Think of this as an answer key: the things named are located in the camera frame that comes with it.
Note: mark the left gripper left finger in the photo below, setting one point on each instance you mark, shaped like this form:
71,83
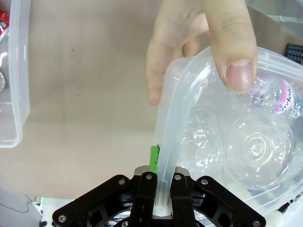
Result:
146,189

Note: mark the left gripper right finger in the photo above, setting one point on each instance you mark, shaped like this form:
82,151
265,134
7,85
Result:
181,189

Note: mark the small clear plastic bin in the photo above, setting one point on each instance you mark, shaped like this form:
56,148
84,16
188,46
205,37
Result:
170,132

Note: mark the red packaged items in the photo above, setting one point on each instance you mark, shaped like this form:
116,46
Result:
3,21

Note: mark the dark gray woven basket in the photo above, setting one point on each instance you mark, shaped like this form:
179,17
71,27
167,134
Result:
294,53

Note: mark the person's right hand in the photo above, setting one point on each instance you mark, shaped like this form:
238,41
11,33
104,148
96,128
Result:
180,23

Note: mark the crushed clear plastic bottle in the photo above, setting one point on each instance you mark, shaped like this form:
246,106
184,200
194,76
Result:
201,146

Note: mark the clear plastic bottle pink label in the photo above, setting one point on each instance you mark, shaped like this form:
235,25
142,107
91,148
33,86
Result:
258,149

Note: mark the crushed bottle pink label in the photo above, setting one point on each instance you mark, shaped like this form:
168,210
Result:
284,97

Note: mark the large clear plastic bin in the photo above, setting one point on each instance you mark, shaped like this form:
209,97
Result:
19,71

